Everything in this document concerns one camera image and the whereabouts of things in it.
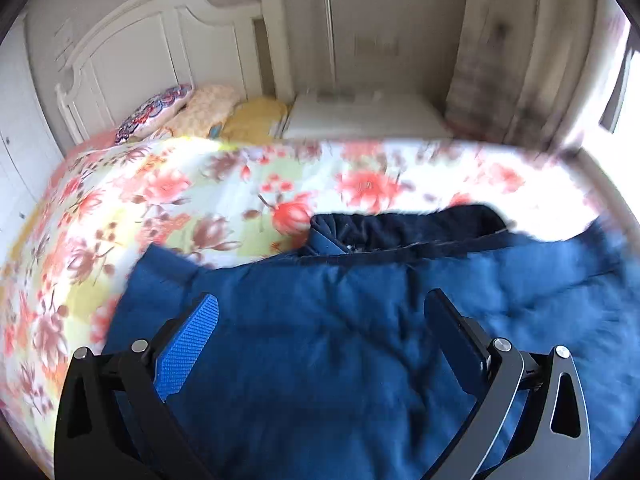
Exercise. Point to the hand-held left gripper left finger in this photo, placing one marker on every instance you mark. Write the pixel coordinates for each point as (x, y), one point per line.
(187, 345)

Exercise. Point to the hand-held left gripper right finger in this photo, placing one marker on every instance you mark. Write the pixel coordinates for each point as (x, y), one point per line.
(457, 345)

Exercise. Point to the blue padded jacket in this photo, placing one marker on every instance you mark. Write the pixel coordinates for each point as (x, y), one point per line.
(325, 320)

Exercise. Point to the floral bed sheet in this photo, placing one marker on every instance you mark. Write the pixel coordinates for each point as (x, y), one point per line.
(175, 195)

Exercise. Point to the yellow pillow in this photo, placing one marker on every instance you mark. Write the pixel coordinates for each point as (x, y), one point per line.
(255, 120)

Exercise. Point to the patterned pillow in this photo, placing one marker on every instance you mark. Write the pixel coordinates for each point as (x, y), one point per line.
(150, 112)

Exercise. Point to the cream pillow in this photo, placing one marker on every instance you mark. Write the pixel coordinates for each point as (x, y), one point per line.
(207, 107)

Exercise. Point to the white nightstand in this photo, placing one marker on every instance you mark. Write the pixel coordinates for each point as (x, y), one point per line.
(365, 117)

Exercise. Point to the white wardrobe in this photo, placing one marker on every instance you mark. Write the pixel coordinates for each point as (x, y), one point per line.
(22, 135)

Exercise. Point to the striped curtain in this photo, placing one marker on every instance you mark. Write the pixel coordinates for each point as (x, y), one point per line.
(500, 60)

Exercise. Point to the white wooden headboard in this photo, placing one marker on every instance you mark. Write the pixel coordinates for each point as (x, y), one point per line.
(150, 45)

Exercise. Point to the white vertical wall pipe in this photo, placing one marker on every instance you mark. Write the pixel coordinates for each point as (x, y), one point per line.
(328, 35)

